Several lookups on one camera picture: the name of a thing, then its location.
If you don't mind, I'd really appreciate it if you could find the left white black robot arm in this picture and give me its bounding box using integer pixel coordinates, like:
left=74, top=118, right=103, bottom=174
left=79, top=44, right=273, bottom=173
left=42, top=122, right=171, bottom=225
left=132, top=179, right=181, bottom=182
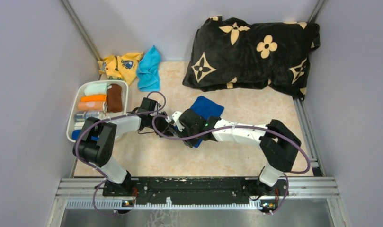
left=72, top=97, right=166, bottom=196

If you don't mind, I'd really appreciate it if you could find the white plastic basket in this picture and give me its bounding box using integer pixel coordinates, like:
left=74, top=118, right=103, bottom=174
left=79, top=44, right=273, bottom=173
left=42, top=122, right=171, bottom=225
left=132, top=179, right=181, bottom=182
left=66, top=80, right=129, bottom=142

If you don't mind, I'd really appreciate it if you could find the aluminium frame rail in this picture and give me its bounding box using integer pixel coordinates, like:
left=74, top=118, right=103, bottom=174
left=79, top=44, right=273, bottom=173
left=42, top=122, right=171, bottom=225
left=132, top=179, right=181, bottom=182
left=47, top=176, right=349, bottom=227

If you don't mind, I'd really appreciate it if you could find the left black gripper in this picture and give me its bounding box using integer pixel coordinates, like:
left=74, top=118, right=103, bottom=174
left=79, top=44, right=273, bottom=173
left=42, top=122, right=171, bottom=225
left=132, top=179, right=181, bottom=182
left=148, top=111, right=177, bottom=138

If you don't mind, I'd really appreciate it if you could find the brown towel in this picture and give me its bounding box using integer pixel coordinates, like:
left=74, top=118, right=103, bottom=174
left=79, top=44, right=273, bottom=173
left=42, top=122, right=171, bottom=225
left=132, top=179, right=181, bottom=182
left=107, top=84, right=123, bottom=113

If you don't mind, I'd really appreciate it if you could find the dark blue towel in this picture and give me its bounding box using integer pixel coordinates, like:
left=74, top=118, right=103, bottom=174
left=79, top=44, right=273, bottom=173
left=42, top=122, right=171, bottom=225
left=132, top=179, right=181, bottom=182
left=177, top=96, right=224, bottom=148

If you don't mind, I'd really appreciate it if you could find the salmon rolled towel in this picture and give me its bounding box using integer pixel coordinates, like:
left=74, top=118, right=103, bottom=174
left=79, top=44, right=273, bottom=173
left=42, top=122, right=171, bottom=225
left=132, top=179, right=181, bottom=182
left=77, top=101, right=107, bottom=113

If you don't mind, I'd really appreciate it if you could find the mint green rolled towel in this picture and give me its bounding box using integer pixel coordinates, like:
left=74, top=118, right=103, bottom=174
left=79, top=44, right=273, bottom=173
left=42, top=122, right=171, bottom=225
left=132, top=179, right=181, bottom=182
left=84, top=83, right=108, bottom=96

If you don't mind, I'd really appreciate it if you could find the light blue towel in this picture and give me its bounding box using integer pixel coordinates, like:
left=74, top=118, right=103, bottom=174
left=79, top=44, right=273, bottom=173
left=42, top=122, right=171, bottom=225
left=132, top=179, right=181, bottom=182
left=136, top=46, right=161, bottom=92

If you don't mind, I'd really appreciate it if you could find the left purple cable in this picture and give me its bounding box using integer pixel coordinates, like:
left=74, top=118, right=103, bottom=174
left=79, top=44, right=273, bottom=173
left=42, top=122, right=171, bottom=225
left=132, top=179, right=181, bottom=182
left=74, top=91, right=168, bottom=217

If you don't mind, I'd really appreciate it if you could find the orange rolled towel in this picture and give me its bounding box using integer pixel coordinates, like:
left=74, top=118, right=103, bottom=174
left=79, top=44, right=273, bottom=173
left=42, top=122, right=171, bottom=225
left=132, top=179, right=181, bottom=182
left=80, top=94, right=107, bottom=102

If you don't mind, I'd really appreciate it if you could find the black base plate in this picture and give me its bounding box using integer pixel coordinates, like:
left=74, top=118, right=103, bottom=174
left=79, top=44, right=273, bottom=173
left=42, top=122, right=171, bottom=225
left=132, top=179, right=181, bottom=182
left=102, top=177, right=286, bottom=205

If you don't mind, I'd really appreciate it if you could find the yellow printed cloth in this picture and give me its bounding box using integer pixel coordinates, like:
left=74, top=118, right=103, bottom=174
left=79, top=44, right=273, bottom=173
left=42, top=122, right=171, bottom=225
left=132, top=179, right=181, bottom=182
left=98, top=52, right=143, bottom=85

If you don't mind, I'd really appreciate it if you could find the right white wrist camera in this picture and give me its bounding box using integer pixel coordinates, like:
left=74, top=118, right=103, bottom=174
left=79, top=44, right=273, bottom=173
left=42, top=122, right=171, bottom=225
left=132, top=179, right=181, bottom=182
left=172, top=111, right=184, bottom=131

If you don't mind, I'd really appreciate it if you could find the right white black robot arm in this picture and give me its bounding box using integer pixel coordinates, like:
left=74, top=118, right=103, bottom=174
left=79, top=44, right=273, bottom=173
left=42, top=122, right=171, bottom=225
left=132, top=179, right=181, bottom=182
left=172, top=109, right=301, bottom=195

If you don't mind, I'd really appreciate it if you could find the black blanket with beige flowers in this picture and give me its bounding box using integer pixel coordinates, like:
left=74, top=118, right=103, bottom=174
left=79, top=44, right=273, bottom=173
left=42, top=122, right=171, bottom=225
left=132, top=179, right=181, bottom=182
left=182, top=16, right=321, bottom=100

